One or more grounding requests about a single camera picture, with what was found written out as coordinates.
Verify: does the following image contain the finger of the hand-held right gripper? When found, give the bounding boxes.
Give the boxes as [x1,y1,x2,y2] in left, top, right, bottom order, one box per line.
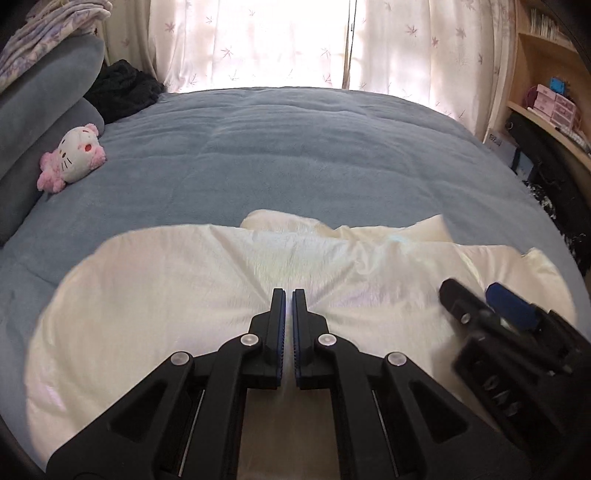
[438,277,504,333]
[485,281,583,370]

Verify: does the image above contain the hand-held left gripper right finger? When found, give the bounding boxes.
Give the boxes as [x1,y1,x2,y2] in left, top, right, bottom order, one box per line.
[292,288,532,480]

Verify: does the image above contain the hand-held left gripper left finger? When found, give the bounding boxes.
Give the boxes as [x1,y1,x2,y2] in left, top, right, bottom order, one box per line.
[46,287,288,480]

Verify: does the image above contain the white puffer jacket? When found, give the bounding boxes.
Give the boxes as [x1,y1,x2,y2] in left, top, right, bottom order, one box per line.
[24,209,578,480]

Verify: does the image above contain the black white patterned cloth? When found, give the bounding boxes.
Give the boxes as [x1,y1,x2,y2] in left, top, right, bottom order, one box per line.
[524,180,591,278]

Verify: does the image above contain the long black bag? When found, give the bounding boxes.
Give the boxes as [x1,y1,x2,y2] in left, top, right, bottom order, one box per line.
[505,113,591,217]

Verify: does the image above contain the white blue cardboard box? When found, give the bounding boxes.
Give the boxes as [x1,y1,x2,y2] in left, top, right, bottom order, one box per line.
[484,131,539,178]

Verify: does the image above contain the blue-grey bed blanket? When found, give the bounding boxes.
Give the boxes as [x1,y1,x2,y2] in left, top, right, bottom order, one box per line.
[0,87,591,462]

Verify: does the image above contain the papers on shelf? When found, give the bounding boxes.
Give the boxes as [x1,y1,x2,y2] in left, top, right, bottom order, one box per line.
[558,124,591,151]

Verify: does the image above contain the stack of pink drawer boxes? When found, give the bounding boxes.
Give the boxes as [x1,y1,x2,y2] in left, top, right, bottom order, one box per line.
[526,84,579,130]

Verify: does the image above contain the wooden bookshelf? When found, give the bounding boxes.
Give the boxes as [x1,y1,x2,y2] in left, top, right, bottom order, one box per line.
[482,0,591,185]

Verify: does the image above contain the white leaf-print curtain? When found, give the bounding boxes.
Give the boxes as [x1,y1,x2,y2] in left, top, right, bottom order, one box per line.
[148,0,352,93]
[348,0,518,134]

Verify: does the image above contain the pink white cat plush toy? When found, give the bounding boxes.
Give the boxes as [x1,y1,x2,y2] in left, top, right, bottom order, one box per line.
[38,123,107,193]

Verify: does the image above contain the row of books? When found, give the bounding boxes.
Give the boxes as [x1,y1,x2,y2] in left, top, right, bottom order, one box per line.
[529,7,571,42]

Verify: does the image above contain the black knitted cloth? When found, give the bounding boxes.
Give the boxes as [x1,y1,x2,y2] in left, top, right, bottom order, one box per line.
[84,59,165,124]

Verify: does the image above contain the stacked grey pillows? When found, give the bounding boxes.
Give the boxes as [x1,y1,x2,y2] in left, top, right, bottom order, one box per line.
[0,34,106,181]

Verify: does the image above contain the floral folded blanket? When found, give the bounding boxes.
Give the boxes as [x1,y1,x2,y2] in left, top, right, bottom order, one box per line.
[0,0,114,93]

